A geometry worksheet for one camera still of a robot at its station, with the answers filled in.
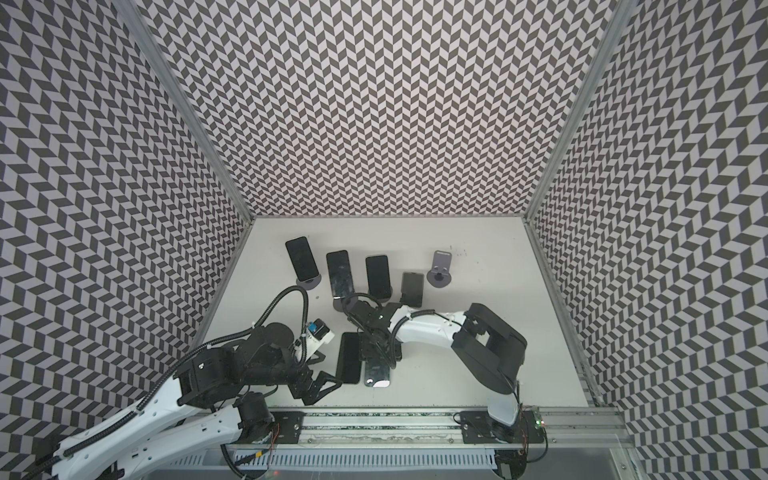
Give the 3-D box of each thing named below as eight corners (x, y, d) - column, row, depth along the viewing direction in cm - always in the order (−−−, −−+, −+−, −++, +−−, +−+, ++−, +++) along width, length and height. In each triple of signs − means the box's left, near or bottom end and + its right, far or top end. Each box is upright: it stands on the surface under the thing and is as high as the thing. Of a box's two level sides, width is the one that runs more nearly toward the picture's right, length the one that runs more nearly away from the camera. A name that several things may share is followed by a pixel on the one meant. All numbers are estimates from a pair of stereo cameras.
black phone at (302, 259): (303, 291, 99) (290, 265, 87) (297, 268, 105) (284, 241, 93) (322, 284, 100) (312, 258, 89) (315, 262, 106) (305, 235, 95)
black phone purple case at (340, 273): (337, 307, 96) (330, 286, 86) (333, 276, 104) (326, 253, 93) (357, 303, 97) (352, 282, 87) (351, 272, 105) (346, 249, 94)
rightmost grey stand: (426, 283, 101) (428, 268, 94) (433, 265, 106) (435, 248, 99) (448, 290, 100) (451, 274, 92) (453, 270, 105) (457, 254, 97)
